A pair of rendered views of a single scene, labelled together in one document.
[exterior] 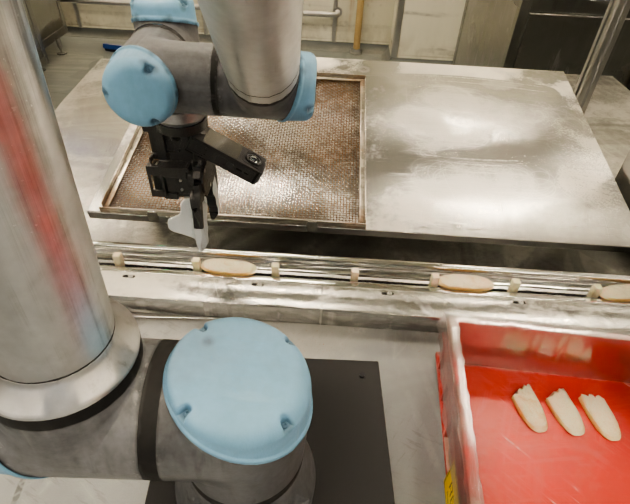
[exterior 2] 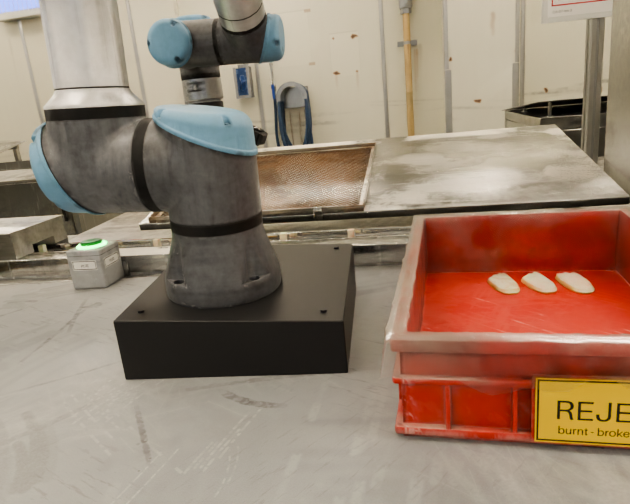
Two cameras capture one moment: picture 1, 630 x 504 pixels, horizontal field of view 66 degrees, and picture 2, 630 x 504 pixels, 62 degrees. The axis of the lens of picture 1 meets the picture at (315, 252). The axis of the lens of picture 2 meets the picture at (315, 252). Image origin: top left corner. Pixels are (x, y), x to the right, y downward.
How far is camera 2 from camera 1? 55 cm
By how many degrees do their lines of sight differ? 27
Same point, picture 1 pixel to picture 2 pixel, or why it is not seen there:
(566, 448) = (536, 299)
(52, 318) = (92, 34)
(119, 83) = (156, 33)
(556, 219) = (540, 190)
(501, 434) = (473, 297)
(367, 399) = (337, 256)
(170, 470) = (151, 165)
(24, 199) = not seen: outside the picture
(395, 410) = (375, 295)
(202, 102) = (207, 46)
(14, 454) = (57, 158)
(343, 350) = not seen: hidden behind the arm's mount
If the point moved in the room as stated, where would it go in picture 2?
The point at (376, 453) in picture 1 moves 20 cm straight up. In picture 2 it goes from (337, 273) to (324, 123)
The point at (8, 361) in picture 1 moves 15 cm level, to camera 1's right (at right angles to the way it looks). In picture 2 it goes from (66, 66) to (191, 51)
